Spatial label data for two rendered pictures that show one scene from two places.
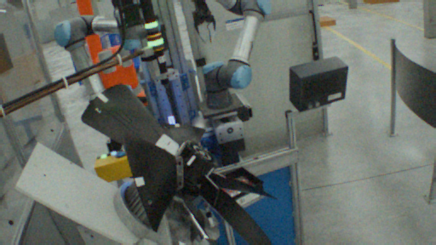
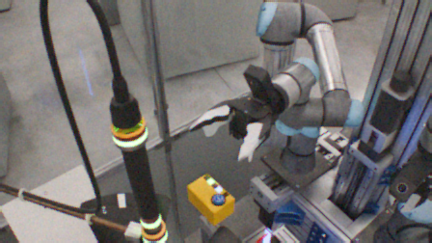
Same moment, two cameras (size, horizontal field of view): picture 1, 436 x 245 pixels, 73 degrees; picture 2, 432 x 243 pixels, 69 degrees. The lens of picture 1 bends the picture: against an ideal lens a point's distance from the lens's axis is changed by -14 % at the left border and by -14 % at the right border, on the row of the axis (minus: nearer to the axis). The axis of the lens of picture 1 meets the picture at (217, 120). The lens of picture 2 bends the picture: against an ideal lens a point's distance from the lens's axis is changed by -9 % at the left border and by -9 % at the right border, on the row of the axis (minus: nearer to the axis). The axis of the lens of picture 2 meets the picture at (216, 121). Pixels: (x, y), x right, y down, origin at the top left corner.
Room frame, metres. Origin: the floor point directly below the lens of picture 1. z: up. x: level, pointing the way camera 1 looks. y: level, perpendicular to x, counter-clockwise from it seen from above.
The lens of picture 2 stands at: (0.92, -0.20, 2.10)
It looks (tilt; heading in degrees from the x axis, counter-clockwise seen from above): 42 degrees down; 60
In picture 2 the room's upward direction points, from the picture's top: straight up
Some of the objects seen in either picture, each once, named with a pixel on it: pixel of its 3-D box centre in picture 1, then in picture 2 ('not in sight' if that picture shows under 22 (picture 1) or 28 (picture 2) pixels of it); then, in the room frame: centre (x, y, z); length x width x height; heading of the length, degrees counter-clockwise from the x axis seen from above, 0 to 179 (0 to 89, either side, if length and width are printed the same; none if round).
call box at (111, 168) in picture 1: (115, 168); (210, 200); (1.29, 0.48, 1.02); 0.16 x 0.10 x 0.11; 100
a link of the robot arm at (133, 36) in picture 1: (131, 35); (297, 112); (1.43, 0.28, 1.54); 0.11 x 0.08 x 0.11; 147
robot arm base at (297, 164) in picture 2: not in sight; (299, 152); (1.69, 0.46, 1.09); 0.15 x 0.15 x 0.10
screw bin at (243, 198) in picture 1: (232, 190); not in sight; (1.20, -0.01, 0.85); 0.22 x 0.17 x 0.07; 115
